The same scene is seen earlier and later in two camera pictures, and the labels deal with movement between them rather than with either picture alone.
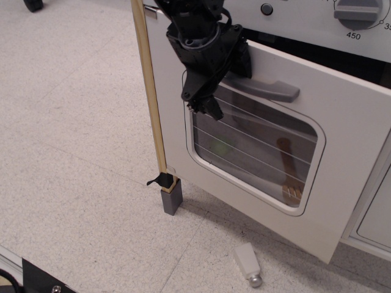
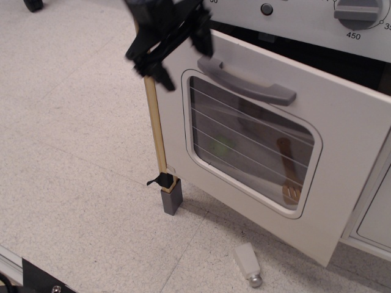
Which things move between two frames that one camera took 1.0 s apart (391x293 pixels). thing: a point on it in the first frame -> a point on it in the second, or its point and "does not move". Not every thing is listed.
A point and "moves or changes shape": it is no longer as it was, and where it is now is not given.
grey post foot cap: [172, 201] does not move
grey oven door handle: [280, 90] moves or changes shape
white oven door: [294, 151] does not move
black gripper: [208, 66] -> [162, 25]
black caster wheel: [34, 5] does not move
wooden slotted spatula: [292, 188] does not move
